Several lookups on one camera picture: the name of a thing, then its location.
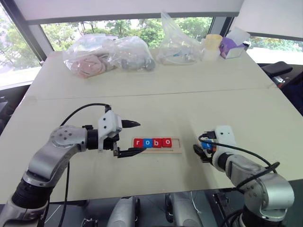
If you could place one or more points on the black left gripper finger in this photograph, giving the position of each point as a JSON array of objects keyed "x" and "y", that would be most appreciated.
[
  {"x": 130, "y": 152},
  {"x": 130, "y": 124}
]

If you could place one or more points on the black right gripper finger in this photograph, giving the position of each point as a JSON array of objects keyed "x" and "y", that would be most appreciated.
[
  {"x": 200, "y": 152},
  {"x": 203, "y": 138}
]

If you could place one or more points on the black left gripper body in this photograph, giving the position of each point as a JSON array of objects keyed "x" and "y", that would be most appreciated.
[{"x": 109, "y": 143}]

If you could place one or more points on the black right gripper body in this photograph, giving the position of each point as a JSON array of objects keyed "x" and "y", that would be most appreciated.
[{"x": 211, "y": 152}]

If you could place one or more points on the red letter tile r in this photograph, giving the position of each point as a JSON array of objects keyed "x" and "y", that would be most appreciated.
[{"x": 138, "y": 143}]

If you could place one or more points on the blue letter tile o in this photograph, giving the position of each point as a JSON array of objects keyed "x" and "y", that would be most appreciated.
[{"x": 148, "y": 143}]

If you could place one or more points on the red letter tile b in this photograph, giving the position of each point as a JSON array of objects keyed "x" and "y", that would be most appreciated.
[{"x": 157, "y": 142}]

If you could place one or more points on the red letter tile o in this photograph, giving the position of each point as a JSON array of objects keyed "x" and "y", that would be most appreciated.
[{"x": 167, "y": 142}]

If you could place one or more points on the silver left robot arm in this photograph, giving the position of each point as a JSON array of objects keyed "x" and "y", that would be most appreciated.
[{"x": 59, "y": 142}]

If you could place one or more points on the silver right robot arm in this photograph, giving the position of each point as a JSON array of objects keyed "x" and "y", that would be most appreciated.
[{"x": 272, "y": 189}]

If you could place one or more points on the light wooden letter tray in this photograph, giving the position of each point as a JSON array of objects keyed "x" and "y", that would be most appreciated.
[{"x": 176, "y": 146}]

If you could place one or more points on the grey rounded shape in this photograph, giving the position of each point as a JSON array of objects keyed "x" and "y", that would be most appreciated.
[
  {"x": 184, "y": 210},
  {"x": 123, "y": 212}
]

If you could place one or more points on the clear bag of plush toys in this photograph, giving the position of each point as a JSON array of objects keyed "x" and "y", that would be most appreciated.
[{"x": 94, "y": 59}]

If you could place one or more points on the clear bag of small items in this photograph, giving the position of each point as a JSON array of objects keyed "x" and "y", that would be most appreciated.
[{"x": 177, "y": 47}]

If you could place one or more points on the yellow lidded plastic container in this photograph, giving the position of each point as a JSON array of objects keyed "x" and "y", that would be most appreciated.
[{"x": 211, "y": 47}]

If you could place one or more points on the purple and white box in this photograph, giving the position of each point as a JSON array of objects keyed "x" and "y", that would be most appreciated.
[{"x": 230, "y": 48}]

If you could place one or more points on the black chair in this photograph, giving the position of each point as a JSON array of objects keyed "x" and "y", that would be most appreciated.
[{"x": 284, "y": 78}]

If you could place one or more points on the dark chair part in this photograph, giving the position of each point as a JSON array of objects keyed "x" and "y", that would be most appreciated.
[{"x": 6, "y": 108}]

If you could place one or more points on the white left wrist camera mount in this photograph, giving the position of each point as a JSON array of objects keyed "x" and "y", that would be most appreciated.
[{"x": 109, "y": 123}]

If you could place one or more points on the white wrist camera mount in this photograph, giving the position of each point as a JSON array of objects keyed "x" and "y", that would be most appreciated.
[
  {"x": 109, "y": 123},
  {"x": 225, "y": 136}
]

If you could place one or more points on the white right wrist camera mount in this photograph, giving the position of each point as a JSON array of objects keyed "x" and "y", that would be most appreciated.
[{"x": 225, "y": 136}]

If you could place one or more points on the grey window frame post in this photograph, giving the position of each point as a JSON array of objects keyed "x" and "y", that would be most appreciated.
[{"x": 33, "y": 40}]

